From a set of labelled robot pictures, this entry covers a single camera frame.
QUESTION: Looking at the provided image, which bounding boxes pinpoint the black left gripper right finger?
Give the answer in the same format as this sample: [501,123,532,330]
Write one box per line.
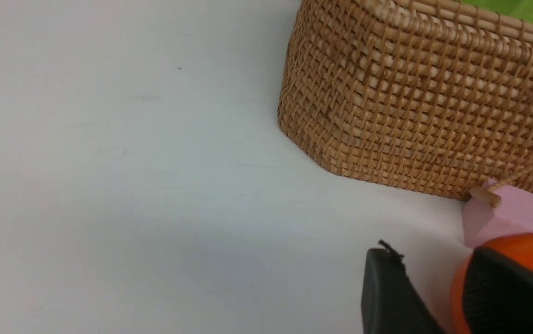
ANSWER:
[462,247,533,334]

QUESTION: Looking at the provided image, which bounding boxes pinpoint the woven wicker basket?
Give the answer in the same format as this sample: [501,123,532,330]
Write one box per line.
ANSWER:
[278,0,533,199]

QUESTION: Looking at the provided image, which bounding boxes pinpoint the pink foam cube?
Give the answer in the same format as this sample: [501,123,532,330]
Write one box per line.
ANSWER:
[462,185,533,249]

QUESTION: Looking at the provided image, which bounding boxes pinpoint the wooden basket toggle peg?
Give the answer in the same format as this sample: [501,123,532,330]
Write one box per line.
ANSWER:
[470,186,502,208]

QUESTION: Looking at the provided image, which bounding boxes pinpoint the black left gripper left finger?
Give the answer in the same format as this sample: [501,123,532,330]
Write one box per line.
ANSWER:
[361,240,445,334]

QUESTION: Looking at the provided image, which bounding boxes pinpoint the orange persimmon with green leaf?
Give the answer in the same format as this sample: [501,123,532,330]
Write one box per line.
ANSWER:
[450,233,533,334]

